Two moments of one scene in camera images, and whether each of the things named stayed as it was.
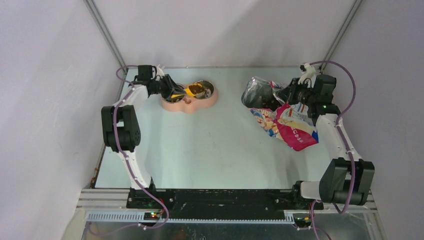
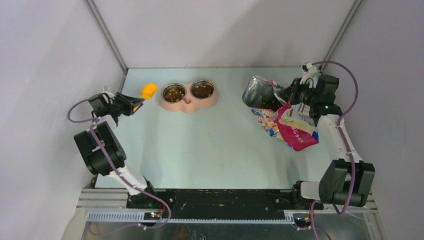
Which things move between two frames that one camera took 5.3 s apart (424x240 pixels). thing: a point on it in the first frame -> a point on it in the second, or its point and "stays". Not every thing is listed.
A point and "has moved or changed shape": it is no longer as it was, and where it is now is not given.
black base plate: [219, 203] stays
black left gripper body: [163, 87] -> [121, 106]
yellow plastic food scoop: [193, 90] has moved or changed shape
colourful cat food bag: [291, 122] stays
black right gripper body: [300, 93] stays
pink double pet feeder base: [190, 104] stays
